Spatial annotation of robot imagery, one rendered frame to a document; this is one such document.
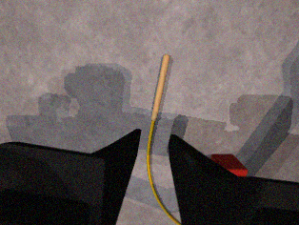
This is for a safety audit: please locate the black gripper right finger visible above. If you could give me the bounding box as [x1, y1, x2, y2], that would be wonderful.
[169, 134, 299, 225]

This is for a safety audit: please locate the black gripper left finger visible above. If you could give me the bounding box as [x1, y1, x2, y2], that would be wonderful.
[0, 129, 141, 225]

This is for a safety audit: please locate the red block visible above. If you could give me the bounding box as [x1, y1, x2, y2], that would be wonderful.
[210, 153, 248, 177]

